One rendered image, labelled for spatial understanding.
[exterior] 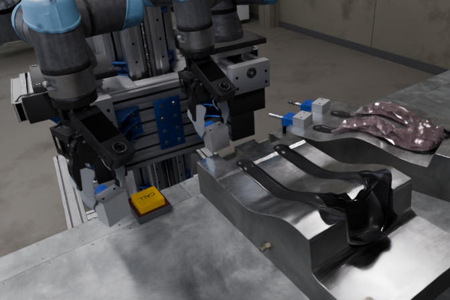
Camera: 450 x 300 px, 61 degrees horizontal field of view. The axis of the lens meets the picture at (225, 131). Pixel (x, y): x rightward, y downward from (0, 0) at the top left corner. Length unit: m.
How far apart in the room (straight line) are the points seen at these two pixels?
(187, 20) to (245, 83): 0.46
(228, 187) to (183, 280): 0.20
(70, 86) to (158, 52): 0.73
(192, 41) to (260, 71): 0.46
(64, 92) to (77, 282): 0.37
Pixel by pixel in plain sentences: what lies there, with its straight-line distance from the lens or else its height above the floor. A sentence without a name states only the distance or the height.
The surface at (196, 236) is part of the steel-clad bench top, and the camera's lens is 0.84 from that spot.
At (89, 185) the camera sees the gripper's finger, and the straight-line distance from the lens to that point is 0.71.
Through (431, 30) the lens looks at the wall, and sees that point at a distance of 4.08.
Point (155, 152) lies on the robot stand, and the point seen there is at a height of 0.72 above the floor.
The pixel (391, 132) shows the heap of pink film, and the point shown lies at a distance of 1.02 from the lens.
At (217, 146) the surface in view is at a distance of 0.91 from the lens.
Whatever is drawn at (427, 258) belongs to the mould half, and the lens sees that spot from 0.75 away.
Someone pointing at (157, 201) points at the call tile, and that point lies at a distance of 0.90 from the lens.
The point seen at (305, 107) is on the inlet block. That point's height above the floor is 0.86.
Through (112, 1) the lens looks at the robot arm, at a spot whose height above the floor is 1.27.
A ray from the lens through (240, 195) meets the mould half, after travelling 0.80.
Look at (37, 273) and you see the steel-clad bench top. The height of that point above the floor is 0.80.
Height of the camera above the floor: 1.37
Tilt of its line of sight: 28 degrees down
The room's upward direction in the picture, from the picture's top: 5 degrees counter-clockwise
